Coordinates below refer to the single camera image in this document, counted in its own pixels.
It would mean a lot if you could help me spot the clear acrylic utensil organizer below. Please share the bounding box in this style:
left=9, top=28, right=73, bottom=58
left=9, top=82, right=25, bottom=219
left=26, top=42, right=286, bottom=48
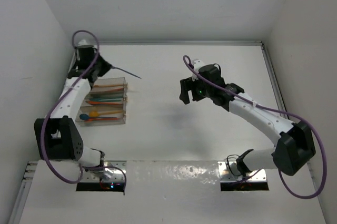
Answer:
left=76, top=77, right=128, bottom=127

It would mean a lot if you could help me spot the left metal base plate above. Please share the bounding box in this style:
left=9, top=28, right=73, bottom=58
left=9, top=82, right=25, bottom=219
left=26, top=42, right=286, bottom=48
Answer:
left=81, top=160, right=127, bottom=183

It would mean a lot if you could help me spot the metal base plate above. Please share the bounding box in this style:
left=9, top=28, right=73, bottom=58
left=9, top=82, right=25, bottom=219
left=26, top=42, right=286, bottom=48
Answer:
left=217, top=160, right=267, bottom=183
left=81, top=160, right=127, bottom=183

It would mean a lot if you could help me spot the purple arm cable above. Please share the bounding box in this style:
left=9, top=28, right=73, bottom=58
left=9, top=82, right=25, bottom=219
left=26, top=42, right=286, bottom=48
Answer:
left=182, top=55, right=327, bottom=200
left=41, top=29, right=127, bottom=190

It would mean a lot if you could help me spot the orange plastic fork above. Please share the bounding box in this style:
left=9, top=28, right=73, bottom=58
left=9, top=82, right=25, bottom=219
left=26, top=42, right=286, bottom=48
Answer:
left=101, top=88, right=124, bottom=93

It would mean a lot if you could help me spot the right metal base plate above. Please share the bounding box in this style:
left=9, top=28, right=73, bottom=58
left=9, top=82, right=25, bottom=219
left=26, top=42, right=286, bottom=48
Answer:
left=217, top=160, right=267, bottom=183

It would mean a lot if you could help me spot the blue plastic spoon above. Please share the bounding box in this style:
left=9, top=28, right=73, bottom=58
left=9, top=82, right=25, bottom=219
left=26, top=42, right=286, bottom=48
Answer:
left=79, top=114, right=104, bottom=121

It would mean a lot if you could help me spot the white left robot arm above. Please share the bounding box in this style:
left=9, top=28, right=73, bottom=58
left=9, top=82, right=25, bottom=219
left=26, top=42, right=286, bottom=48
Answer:
left=34, top=45, right=111, bottom=167

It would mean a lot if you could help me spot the orange plastic spoon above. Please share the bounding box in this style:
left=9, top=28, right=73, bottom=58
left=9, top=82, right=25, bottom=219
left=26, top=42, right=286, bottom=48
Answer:
left=84, top=117, right=120, bottom=121

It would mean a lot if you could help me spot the orange plastic knife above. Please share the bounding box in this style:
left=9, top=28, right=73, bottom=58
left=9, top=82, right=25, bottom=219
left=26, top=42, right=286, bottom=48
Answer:
left=86, top=101, right=123, bottom=106

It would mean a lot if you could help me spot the yellow plastic spoon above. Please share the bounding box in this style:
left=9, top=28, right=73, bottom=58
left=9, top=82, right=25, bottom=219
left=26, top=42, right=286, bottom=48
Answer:
left=88, top=110, right=122, bottom=117

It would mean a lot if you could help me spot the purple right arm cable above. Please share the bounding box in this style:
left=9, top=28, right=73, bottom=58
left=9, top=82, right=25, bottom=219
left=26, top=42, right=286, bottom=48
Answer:
left=182, top=55, right=327, bottom=200

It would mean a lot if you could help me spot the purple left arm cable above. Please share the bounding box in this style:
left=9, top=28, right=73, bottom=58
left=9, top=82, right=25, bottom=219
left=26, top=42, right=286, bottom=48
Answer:
left=41, top=29, right=127, bottom=190

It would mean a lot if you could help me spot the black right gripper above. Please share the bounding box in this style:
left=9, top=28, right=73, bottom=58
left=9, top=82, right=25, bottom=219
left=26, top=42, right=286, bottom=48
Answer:
left=180, top=75, right=212, bottom=104

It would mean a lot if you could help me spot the blue plastic fork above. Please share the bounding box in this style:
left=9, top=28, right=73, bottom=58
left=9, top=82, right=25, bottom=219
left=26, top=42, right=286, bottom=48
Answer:
left=111, top=66, right=142, bottom=79

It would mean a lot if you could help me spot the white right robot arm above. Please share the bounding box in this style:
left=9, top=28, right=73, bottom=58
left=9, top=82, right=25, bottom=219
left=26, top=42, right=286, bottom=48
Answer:
left=180, top=59, right=316, bottom=176

